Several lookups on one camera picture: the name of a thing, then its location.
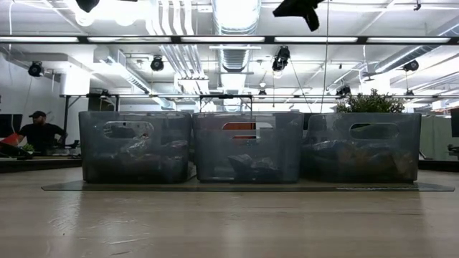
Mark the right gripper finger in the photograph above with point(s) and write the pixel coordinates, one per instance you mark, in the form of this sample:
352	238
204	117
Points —
281	12

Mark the blue green granola bar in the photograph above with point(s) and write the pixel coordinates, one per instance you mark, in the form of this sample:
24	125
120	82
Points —
242	163
264	167

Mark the black ceiling spotlight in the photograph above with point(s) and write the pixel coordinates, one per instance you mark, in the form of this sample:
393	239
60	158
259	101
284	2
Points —
343	90
36	69
157	63
410	65
281	59

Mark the small green potted plant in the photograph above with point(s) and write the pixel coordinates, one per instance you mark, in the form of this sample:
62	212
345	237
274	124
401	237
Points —
369	104

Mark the grey translucent plastic bin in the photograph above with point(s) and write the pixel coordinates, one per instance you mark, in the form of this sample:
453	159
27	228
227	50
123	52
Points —
172	125
215	143
322	125

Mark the person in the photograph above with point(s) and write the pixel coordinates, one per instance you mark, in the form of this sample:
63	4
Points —
41	134

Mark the red tube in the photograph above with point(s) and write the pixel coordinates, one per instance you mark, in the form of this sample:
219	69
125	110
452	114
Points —
10	139

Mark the black angled tube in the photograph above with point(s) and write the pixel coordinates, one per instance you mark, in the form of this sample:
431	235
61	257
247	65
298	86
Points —
14	152

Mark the black aluminium crossbar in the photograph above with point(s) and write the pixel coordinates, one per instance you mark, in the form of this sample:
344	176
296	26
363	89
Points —
43	165

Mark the dark grey silicone mat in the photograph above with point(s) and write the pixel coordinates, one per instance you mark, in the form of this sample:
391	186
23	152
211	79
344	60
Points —
143	186

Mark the silver ventilation duct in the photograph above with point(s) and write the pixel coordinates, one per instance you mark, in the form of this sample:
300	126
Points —
235	21

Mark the overhead frame beam with lights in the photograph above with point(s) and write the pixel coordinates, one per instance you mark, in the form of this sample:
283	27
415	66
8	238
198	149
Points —
222	39

